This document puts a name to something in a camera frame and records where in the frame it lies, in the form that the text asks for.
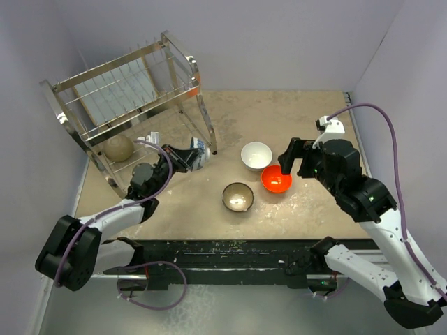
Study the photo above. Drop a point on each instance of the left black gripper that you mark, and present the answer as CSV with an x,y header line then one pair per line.
x,y
187,155

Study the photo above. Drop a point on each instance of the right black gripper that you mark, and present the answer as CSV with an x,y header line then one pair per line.
x,y
298,148

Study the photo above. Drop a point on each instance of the blue floral ceramic bowl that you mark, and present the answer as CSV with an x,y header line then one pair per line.
x,y
203,153

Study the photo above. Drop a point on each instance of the orange plastic bowl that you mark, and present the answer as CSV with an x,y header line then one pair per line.
x,y
274,181

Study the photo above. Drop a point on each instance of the olive beige bowl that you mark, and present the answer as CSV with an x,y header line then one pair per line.
x,y
118,148

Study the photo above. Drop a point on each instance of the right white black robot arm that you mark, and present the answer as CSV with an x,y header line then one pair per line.
x,y
412,292

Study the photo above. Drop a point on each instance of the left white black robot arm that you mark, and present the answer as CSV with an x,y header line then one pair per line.
x,y
70,253

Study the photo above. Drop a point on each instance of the white bowl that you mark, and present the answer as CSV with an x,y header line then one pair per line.
x,y
256,156

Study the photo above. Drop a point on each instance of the brown rimmed beige bowl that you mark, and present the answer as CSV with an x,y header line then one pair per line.
x,y
238,197

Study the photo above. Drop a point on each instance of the white framed board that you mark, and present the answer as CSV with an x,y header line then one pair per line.
x,y
117,92

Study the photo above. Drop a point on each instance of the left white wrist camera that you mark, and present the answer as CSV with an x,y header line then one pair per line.
x,y
153,137

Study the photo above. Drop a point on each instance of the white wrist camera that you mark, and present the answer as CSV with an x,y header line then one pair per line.
x,y
153,137
330,129

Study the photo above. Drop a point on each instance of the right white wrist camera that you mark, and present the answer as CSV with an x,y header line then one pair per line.
x,y
330,129

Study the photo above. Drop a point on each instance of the steel wire dish rack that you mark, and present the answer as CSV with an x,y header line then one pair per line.
x,y
178,114

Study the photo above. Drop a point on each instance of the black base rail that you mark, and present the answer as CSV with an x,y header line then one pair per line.
x,y
285,262

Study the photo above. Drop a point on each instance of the aluminium extrusion rail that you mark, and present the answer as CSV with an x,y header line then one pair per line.
x,y
351,265

